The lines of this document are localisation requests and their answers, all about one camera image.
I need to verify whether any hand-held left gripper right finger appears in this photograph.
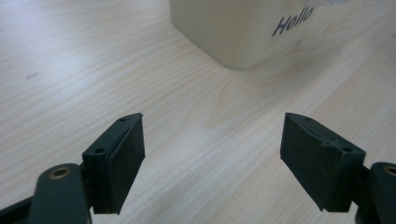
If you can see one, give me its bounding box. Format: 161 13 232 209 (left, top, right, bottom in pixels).
279 112 367 213

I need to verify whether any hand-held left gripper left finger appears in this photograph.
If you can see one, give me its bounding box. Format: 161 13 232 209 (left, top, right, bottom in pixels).
81 112 147 216

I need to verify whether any cream plastic container with lettering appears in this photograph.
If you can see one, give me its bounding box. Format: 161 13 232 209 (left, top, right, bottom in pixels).
168 0 349 71

